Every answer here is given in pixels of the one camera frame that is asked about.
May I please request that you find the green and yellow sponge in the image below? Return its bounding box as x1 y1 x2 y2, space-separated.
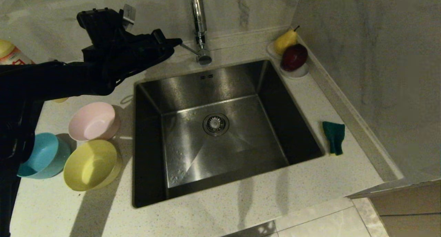
322 122 345 156

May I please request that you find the pink plastic bowl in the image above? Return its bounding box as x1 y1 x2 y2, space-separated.
68 102 121 142

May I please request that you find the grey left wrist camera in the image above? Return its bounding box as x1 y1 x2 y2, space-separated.
120 4 136 31

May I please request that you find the light wood cabinet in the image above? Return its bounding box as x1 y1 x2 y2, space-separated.
369 184 441 237

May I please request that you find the stainless steel sink basin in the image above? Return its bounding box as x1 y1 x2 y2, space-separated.
133 60 325 208

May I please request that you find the round metal drain strainer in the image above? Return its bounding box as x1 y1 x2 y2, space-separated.
203 113 230 137

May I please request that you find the chrome faucet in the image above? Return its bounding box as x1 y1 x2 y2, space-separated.
180 0 213 66

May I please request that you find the dark red apple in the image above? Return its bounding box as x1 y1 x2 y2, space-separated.
281 43 308 72

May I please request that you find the yellow plastic bowl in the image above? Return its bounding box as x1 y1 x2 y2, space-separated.
63 140 123 192

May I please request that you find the blue plastic bowl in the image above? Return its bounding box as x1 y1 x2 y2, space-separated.
17 133 71 179

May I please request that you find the orange yellow detergent bottle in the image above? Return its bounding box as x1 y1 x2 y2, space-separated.
0 40 69 104

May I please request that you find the small white dish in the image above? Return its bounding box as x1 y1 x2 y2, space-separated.
266 42 284 60
278 63 309 79

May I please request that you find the yellow pear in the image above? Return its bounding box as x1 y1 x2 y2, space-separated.
274 26 299 55

